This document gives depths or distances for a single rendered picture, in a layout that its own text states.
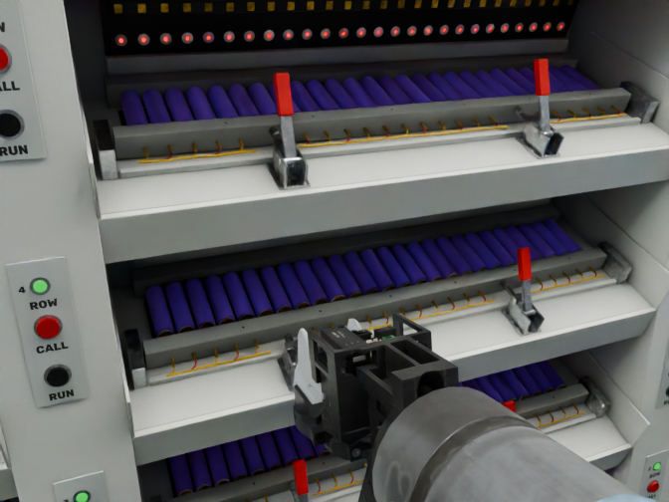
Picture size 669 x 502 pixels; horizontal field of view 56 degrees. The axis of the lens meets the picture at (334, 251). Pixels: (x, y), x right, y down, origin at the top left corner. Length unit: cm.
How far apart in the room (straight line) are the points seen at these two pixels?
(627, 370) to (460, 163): 41
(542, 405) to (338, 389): 51
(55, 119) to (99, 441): 27
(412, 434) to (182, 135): 34
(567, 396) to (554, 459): 62
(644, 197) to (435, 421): 55
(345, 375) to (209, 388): 23
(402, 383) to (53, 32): 32
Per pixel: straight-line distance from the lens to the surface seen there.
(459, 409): 34
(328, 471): 77
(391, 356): 41
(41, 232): 51
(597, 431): 94
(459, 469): 31
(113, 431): 59
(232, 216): 53
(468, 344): 70
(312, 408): 48
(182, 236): 53
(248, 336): 63
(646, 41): 83
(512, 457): 30
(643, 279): 85
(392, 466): 34
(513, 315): 74
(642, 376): 90
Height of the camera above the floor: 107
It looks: 21 degrees down
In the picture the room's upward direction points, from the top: 1 degrees counter-clockwise
